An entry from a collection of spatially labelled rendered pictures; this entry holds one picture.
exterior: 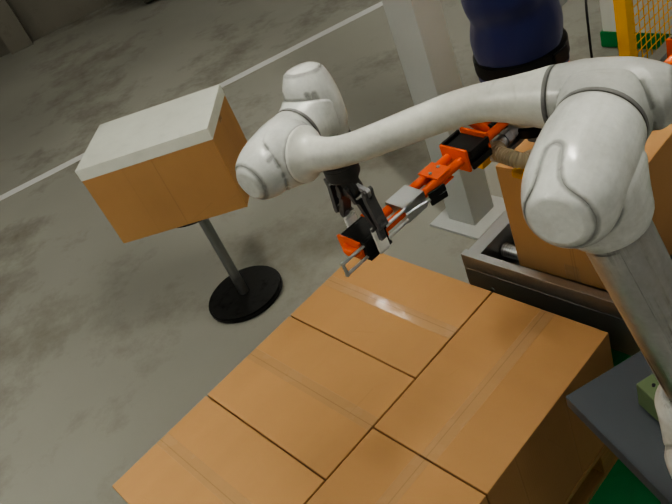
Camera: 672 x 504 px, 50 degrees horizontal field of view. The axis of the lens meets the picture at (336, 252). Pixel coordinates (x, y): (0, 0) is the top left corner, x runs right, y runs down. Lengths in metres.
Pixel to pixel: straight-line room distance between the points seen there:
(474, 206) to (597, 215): 2.52
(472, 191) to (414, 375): 1.42
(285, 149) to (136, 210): 2.00
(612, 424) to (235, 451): 1.10
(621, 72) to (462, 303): 1.38
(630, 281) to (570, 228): 0.17
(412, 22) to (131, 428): 2.11
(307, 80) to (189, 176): 1.75
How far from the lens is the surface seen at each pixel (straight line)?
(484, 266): 2.38
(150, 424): 3.36
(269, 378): 2.38
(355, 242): 1.54
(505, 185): 2.19
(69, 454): 3.53
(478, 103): 1.19
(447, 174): 1.68
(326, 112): 1.36
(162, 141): 2.99
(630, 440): 1.70
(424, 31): 3.01
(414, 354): 2.24
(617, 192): 0.96
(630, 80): 1.08
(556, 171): 0.95
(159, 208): 3.17
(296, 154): 1.24
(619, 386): 1.78
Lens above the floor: 2.15
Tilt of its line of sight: 36 degrees down
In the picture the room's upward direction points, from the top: 24 degrees counter-clockwise
